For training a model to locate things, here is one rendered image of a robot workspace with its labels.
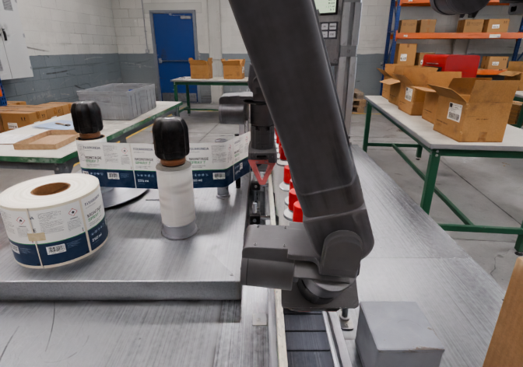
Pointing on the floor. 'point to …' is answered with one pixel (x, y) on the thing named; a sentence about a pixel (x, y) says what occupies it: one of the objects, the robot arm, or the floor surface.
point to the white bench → (10, 158)
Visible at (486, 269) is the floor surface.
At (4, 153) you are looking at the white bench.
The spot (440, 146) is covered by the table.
